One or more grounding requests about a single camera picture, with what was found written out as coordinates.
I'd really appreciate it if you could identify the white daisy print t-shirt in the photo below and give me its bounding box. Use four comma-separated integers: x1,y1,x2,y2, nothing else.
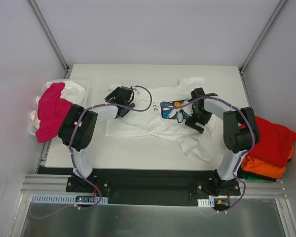
105,77,217,163

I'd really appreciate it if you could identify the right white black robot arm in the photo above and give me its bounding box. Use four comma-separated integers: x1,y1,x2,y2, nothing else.
185,87,260,197

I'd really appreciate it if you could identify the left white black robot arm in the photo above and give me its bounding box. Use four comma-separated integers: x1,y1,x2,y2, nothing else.
58,86,135,192

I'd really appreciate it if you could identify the white laundry basket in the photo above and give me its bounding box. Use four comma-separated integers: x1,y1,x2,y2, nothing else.
28,79,90,143

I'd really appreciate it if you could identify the pale pink white garment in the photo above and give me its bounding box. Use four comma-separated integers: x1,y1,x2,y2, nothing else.
30,80,88,129

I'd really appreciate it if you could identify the left aluminium corner profile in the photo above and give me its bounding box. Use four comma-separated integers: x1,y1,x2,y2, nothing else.
27,0,71,75

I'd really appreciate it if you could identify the aluminium corner profile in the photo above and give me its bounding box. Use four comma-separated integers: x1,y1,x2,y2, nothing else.
239,0,288,74
27,0,71,75

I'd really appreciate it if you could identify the magenta t-shirt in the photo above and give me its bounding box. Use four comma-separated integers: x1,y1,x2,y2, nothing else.
36,83,73,143

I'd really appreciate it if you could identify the right aluminium corner profile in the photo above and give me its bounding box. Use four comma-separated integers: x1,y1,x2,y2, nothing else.
239,0,288,74

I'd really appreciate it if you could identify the orange folded t-shirt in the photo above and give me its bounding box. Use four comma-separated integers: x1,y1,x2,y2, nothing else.
238,145,294,179

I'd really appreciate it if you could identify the black folded garment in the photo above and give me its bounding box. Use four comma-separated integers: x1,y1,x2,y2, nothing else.
233,158,293,183

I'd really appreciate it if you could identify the green folded t-shirt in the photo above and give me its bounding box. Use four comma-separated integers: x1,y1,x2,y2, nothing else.
242,175,277,182

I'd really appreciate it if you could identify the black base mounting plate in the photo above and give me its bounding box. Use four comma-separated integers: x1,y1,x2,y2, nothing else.
65,167,246,207

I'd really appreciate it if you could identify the red folded t-shirt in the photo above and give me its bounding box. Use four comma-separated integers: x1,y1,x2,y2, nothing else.
246,116,296,168

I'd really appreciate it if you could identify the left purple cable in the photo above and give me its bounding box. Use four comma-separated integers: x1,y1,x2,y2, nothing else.
29,85,153,219

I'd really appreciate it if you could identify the purple cable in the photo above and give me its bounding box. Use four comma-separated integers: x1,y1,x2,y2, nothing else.
29,85,153,219
162,96,257,217

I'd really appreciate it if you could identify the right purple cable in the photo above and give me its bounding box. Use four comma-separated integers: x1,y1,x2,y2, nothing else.
162,96,257,217

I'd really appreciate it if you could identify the right grey cable duct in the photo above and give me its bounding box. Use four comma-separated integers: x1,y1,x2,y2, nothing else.
197,198,215,208

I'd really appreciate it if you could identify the grey cable duct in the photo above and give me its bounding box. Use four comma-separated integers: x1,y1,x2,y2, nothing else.
197,198,215,208
31,194,109,205

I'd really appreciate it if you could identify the left grey cable duct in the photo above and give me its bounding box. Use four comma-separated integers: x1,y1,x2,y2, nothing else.
31,194,109,205

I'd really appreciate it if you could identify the aluminium front rail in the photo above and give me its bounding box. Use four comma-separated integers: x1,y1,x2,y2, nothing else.
21,174,70,193

